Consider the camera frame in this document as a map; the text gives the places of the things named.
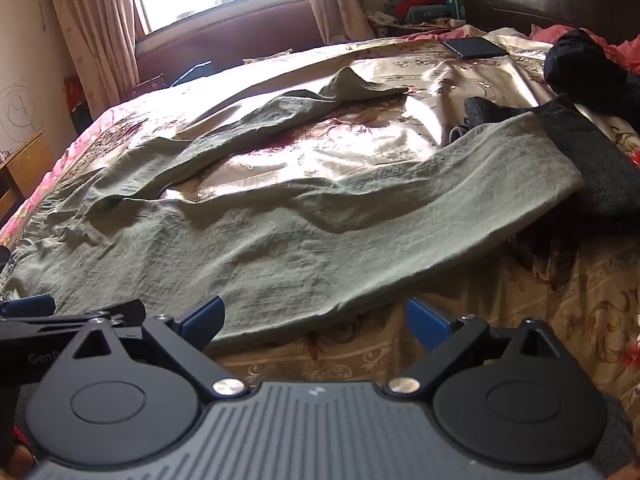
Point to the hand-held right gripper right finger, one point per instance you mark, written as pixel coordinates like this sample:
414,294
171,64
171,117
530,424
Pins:
425,325

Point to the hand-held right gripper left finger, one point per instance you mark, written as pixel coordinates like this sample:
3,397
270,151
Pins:
202,322

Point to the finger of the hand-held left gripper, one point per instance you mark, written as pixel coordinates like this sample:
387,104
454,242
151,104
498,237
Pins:
130,312
27,305

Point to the green pants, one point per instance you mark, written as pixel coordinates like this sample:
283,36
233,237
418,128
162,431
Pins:
300,240

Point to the pink printed quilt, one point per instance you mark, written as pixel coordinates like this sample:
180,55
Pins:
50,175

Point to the wooden cabinet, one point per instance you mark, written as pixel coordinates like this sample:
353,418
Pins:
30,160

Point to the dark fuzzy cloth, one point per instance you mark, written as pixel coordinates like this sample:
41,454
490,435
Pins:
550,250

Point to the gold floral bedspread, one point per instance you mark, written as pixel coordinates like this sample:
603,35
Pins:
310,145

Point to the dark grey knit garment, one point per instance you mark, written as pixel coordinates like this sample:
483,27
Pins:
590,160

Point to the dark blue-edged bag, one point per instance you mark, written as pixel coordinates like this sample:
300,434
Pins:
197,72

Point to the black smartphone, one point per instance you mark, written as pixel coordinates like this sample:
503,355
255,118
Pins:
475,47

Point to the beige curtain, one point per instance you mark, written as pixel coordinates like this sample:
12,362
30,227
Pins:
335,0
90,25

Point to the maroon padded window bench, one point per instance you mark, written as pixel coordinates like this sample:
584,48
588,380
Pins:
240,30

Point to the cluttered bedside table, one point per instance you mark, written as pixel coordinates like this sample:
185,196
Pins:
430,26

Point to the black bundled garment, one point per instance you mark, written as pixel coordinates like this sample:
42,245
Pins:
585,65

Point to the pile of colourful clothes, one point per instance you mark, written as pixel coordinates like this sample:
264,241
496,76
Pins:
420,10

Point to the pink pillow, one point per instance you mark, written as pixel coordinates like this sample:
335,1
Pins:
550,35

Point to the dark wooden headboard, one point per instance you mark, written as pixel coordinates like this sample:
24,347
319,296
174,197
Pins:
550,0

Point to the red wall decoration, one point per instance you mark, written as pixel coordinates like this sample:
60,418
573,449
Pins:
74,92

